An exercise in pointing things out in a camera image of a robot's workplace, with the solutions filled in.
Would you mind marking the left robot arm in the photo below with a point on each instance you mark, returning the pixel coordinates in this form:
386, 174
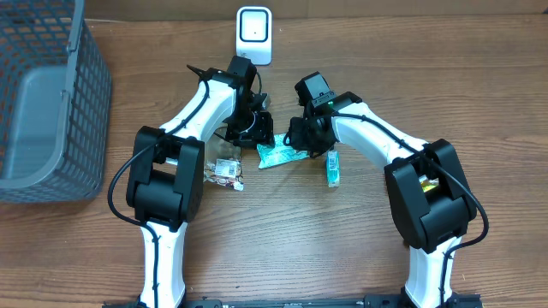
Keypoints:
166, 170

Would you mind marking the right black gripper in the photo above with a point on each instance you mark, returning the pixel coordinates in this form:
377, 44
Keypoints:
300, 139

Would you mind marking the white barcode scanner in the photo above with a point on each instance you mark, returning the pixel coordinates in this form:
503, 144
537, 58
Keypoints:
253, 38

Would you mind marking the yellow tea bottle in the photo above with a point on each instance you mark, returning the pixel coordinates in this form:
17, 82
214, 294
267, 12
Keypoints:
428, 184

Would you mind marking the grey plastic mesh basket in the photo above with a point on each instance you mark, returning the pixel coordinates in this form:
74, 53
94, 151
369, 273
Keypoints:
55, 103

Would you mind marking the brown snack bag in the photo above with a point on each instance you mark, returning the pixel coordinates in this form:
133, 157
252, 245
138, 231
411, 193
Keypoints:
223, 162

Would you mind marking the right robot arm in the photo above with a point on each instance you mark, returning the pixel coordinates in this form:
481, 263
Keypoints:
430, 199

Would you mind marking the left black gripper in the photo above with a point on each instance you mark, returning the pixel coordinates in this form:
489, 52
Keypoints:
265, 134

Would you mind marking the teal wet wipes pack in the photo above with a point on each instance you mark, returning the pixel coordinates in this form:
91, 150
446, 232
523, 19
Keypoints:
271, 156

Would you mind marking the teal Kleenex tissue pack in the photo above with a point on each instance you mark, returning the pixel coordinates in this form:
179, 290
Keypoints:
333, 168

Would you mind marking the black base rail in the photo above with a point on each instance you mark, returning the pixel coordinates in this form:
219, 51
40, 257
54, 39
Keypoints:
291, 303

